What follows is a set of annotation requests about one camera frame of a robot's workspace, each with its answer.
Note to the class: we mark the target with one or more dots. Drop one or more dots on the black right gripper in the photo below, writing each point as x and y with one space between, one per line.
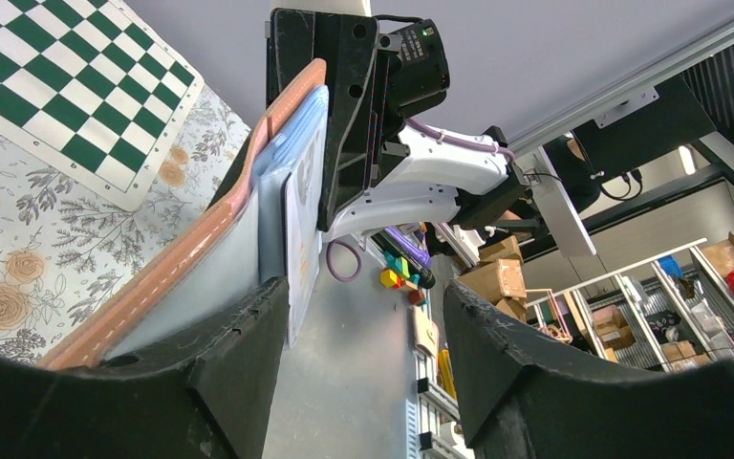
410 80

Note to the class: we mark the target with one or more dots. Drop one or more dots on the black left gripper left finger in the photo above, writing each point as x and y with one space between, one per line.
204 392

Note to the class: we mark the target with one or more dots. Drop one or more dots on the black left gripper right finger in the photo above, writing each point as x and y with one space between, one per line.
523 394

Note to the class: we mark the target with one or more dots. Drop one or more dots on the white VIP credit card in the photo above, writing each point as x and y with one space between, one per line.
303 241

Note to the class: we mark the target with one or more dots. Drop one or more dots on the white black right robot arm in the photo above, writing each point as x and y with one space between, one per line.
381 167

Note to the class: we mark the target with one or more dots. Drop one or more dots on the green white chessboard mat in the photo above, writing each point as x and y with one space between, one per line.
90 89

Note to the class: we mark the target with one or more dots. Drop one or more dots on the floral tablecloth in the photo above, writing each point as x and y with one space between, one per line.
65 251

